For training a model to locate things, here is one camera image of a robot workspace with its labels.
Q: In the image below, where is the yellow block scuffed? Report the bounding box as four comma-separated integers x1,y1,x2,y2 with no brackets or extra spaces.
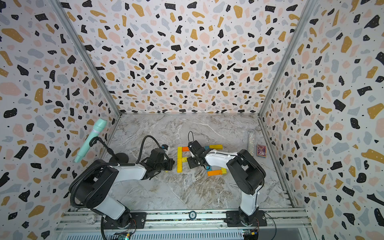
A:
209,145,223,150

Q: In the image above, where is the yellow block lowest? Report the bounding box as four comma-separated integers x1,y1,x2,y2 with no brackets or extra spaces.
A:
177,147,183,160

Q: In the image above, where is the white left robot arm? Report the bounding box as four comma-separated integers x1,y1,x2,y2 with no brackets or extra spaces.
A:
69,148,175,227

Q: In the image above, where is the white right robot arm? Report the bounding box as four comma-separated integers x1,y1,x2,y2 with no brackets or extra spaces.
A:
187,141,266,218

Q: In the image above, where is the black gooseneck mic stand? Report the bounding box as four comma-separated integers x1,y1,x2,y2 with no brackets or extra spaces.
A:
89,136,130,164

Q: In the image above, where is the silver glitter microphone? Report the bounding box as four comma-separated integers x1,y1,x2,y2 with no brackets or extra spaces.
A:
248,130,256,156

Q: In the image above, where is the purple card box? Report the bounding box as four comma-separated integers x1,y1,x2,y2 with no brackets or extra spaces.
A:
257,144,267,158

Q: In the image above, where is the mint green microphone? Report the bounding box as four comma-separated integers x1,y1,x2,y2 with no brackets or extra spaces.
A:
74,119,107,163

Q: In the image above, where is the round knob on rail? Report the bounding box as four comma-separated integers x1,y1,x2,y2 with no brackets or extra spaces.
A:
189,211,197,220

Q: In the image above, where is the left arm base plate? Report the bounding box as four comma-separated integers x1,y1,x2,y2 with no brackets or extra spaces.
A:
102,212,147,230

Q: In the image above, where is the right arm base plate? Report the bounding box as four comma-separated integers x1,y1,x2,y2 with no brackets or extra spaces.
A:
224,209,267,228

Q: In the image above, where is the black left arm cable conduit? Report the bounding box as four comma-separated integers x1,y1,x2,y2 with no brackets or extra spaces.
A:
68,135,163,209

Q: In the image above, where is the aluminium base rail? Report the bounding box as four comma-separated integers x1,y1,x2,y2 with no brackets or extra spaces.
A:
52,208,316,240

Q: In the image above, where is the aluminium corner post left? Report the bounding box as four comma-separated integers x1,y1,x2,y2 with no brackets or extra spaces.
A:
49,1,122,119

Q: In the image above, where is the aluminium corner post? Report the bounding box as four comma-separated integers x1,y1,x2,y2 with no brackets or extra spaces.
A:
49,1,122,119
258,0,319,118

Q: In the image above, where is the aluminium corner post right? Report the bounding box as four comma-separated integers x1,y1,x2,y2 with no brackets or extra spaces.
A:
258,0,319,118

